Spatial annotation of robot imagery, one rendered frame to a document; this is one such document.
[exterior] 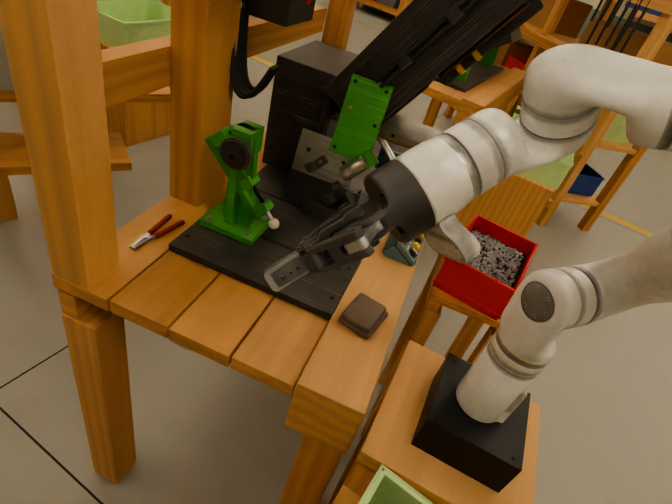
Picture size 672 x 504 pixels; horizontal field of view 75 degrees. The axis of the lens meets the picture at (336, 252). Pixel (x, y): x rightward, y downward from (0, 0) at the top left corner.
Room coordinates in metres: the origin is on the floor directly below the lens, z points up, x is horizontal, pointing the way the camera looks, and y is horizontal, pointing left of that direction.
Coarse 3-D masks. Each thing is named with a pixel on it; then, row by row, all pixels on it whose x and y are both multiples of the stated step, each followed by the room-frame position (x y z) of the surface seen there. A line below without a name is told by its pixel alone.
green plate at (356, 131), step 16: (352, 80) 1.19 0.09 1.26; (368, 80) 1.19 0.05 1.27; (352, 96) 1.18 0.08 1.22; (368, 96) 1.17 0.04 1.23; (384, 96) 1.17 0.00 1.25; (352, 112) 1.17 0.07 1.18; (368, 112) 1.16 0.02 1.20; (384, 112) 1.16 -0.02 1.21; (336, 128) 1.16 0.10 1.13; (352, 128) 1.15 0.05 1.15; (368, 128) 1.15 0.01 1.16; (336, 144) 1.14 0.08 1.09; (352, 144) 1.14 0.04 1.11; (368, 144) 1.14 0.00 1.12
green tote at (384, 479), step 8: (376, 472) 0.35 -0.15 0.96; (384, 472) 0.35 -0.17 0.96; (392, 472) 0.36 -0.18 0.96; (376, 480) 0.34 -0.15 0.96; (384, 480) 0.35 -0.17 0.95; (392, 480) 0.35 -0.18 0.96; (400, 480) 0.35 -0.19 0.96; (368, 488) 0.32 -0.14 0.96; (376, 488) 0.33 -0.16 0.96; (384, 488) 0.35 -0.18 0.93; (392, 488) 0.34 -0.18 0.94; (400, 488) 0.34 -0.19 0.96; (408, 488) 0.34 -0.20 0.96; (368, 496) 0.31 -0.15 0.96; (376, 496) 0.35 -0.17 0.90; (384, 496) 0.34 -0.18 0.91; (392, 496) 0.34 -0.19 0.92; (400, 496) 0.34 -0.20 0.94; (408, 496) 0.33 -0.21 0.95; (416, 496) 0.33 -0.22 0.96
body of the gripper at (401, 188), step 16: (368, 176) 0.37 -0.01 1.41; (384, 176) 0.36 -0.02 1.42; (400, 176) 0.36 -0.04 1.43; (368, 192) 0.38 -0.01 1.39; (384, 192) 0.34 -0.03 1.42; (400, 192) 0.34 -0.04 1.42; (416, 192) 0.35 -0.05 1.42; (368, 208) 0.36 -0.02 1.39; (384, 208) 0.34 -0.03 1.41; (400, 208) 0.34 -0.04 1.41; (416, 208) 0.34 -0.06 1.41; (352, 224) 0.33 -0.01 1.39; (368, 224) 0.32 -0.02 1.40; (384, 224) 0.33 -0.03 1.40; (400, 224) 0.33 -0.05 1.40; (416, 224) 0.34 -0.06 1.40; (432, 224) 0.35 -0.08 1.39; (400, 240) 0.35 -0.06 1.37
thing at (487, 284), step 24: (480, 216) 1.32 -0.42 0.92; (480, 240) 1.23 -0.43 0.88; (504, 240) 1.28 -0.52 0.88; (528, 240) 1.25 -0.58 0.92; (456, 264) 1.02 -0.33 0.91; (480, 264) 1.11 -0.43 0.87; (504, 264) 1.15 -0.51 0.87; (528, 264) 1.11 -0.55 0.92; (456, 288) 1.02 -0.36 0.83; (480, 288) 1.00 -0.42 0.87; (504, 288) 0.97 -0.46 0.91
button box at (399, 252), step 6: (390, 234) 1.06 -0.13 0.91; (390, 240) 1.02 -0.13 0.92; (396, 240) 0.99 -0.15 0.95; (414, 240) 1.04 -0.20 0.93; (384, 246) 1.00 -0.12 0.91; (390, 246) 0.98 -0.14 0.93; (396, 246) 0.97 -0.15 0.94; (402, 246) 0.97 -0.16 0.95; (408, 246) 0.99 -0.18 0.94; (420, 246) 1.05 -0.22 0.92; (384, 252) 0.97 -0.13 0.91; (390, 252) 0.97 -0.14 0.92; (396, 252) 0.97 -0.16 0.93; (402, 252) 0.97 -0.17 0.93; (408, 252) 0.97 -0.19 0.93; (396, 258) 0.97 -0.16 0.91; (402, 258) 0.97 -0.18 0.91; (408, 258) 0.96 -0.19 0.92; (414, 258) 0.98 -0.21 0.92; (408, 264) 0.96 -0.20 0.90; (414, 264) 0.96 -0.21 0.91
